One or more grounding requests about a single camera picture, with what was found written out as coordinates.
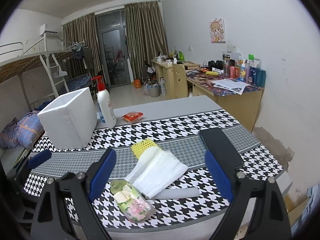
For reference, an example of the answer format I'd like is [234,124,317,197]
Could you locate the white air conditioner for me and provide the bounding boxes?
[40,24,59,36]

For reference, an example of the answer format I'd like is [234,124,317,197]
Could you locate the white bottle red pump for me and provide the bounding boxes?
[91,75,117,129]

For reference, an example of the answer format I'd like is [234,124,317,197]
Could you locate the brown curtain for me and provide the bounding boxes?
[62,13,102,78]
[124,1,168,81]

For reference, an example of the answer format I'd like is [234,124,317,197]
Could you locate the floral tissue pack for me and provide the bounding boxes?
[110,180,155,223]

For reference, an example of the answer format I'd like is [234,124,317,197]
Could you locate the orange bag on floor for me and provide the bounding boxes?
[134,79,142,89]

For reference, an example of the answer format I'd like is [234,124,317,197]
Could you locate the houndstooth table cloth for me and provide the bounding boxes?
[24,109,284,232]

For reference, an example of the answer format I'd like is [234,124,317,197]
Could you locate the left brown curtain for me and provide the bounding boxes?
[62,13,102,78]

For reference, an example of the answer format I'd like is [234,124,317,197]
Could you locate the printed paper sheets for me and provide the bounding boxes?
[211,79,249,95]

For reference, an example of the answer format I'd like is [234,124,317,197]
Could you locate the dark thermos flask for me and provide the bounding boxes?
[222,54,230,77]

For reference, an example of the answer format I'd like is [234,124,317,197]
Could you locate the wooden smiley chair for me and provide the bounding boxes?
[172,64,189,99]

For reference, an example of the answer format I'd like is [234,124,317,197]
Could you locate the blue plaid quilt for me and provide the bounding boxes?
[1,110,44,150]

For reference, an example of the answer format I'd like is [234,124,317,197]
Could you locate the white foam sheet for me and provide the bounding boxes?
[125,146,188,197]

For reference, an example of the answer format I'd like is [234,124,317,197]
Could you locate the black smartphone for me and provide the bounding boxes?
[200,128,244,170]

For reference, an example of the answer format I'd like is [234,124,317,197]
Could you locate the yellow foam fruit net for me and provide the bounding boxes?
[131,138,157,159]

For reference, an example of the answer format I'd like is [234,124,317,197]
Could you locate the wooden desk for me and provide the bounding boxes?
[152,60,264,131]

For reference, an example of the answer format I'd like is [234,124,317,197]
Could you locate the anime girl wall picture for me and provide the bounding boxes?
[210,18,226,43]

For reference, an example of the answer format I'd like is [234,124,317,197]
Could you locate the right brown curtain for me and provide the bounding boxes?
[124,1,168,81]

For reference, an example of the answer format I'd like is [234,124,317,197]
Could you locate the red snack packet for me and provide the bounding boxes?
[122,111,144,124]

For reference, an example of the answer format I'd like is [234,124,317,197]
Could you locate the glass balcony door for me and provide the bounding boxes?
[96,9,131,88]

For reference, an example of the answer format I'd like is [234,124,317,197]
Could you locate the white metal bunk bed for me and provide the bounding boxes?
[1,34,93,110]

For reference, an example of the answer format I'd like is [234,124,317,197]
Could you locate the white styrofoam box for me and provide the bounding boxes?
[37,87,97,150]

